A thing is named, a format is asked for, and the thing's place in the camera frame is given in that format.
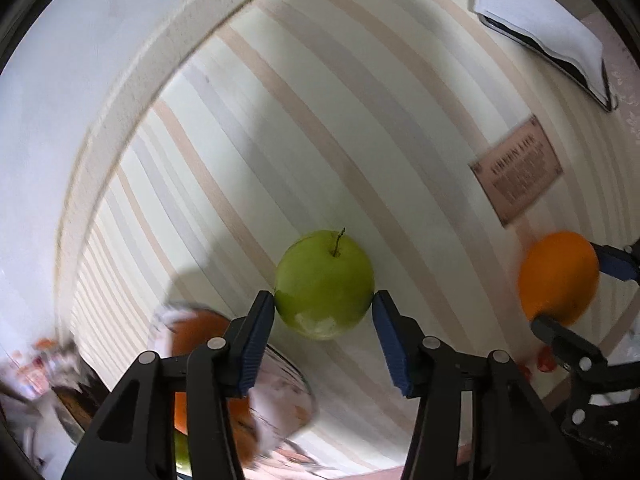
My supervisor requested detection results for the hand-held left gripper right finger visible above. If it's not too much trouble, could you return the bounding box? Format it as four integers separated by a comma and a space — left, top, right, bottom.
371, 290, 583, 480

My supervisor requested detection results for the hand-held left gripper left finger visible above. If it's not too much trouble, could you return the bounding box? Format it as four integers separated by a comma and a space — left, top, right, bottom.
60, 290, 276, 480

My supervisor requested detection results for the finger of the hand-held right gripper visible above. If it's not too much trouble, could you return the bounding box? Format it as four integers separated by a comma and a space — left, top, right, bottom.
587, 240, 640, 283
530, 314, 608, 386

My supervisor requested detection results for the large orange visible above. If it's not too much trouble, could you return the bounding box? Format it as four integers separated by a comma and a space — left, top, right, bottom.
170, 310, 258, 461

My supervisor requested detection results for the white bowl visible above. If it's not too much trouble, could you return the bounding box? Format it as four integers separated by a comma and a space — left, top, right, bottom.
150, 302, 318, 461

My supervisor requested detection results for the green apple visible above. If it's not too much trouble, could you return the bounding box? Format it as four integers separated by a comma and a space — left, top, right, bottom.
174, 432, 193, 473
274, 227, 376, 340

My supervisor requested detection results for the brown label patch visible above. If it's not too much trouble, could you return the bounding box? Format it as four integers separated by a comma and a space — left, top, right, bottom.
469, 115, 565, 228

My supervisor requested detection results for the striped tablecloth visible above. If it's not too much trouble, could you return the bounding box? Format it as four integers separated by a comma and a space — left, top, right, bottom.
55, 0, 640, 480

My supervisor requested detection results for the white folded cloth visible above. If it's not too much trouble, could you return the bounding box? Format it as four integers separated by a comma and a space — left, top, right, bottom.
472, 0, 606, 91

